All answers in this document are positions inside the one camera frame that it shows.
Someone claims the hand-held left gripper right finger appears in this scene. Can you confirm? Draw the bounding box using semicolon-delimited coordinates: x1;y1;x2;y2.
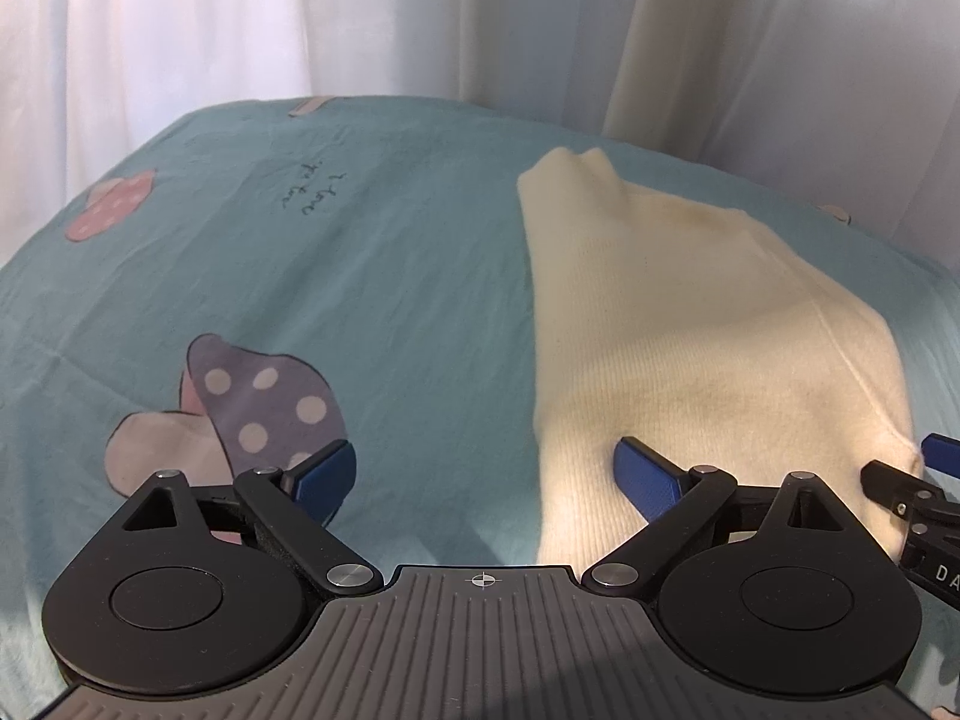
581;435;852;592

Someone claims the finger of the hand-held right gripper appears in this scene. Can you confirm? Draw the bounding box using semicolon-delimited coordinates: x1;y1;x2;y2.
921;433;960;479
860;460;960;537

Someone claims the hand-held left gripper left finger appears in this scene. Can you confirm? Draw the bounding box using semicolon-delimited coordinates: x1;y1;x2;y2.
120;439;385;595

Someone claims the cream knit sweater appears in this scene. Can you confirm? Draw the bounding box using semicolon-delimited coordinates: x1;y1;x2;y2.
516;145;925;567

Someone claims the teal mushroom print bedsheet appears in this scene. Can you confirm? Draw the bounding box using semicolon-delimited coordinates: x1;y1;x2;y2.
0;94;960;720

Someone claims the white sheer curtain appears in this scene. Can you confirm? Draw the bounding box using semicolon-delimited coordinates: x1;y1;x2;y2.
0;0;960;278

